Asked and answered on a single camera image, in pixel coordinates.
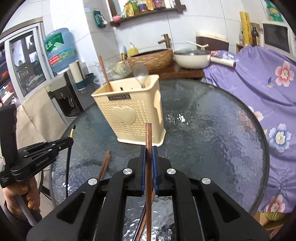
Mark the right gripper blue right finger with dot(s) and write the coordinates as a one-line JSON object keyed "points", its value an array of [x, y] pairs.
{"points": [[155, 169]]}

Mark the wooden counter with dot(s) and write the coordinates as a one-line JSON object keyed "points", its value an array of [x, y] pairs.
{"points": [[174, 71]]}

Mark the paper cup dispenser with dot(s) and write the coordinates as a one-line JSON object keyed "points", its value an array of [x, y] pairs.
{"points": [[81, 80]]}

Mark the brass faucet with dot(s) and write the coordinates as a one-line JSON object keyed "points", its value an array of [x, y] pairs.
{"points": [[166, 39]]}

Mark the yellow soap bottle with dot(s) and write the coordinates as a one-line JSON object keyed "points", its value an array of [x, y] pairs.
{"points": [[132, 51]]}

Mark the purple floral cloth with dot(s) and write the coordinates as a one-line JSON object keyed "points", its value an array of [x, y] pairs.
{"points": [[265, 81]]}

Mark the beige cloth cover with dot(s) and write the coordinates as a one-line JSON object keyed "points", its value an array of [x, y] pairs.
{"points": [[38, 120]]}

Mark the brown glass bottle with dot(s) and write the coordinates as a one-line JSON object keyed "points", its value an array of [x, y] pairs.
{"points": [[255, 37]]}

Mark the brown wooden chopstick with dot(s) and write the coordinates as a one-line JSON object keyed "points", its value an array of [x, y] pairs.
{"points": [[109, 87]]}

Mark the round glass table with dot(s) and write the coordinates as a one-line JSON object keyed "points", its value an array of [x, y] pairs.
{"points": [[208, 134]]}

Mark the cream plastic utensil holder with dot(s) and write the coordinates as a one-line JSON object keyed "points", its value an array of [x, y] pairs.
{"points": [[129, 107]]}

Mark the plastic bag with items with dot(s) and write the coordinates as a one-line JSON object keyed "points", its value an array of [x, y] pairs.
{"points": [[114, 70]]}

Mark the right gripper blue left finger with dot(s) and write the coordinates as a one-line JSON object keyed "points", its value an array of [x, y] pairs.
{"points": [[143, 159]]}

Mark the blue water jug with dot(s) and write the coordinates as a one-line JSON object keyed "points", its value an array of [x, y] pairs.
{"points": [[60, 48]]}

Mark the brown white rice cooker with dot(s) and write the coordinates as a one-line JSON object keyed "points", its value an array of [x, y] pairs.
{"points": [[214, 41]]}

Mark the person's left hand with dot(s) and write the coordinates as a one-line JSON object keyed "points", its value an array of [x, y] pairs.
{"points": [[28, 190]]}

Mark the white microwave oven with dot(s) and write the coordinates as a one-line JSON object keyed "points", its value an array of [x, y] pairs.
{"points": [[279, 37]]}

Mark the yellow roll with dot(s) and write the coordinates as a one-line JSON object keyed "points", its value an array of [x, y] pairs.
{"points": [[246, 27]]}

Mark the green stacked bowls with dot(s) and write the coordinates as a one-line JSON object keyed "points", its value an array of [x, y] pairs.
{"points": [[273, 11]]}

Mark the white pan with lid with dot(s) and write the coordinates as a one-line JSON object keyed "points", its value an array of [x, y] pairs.
{"points": [[199, 59]]}

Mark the water dispenser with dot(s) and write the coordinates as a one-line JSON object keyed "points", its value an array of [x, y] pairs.
{"points": [[67, 99]]}

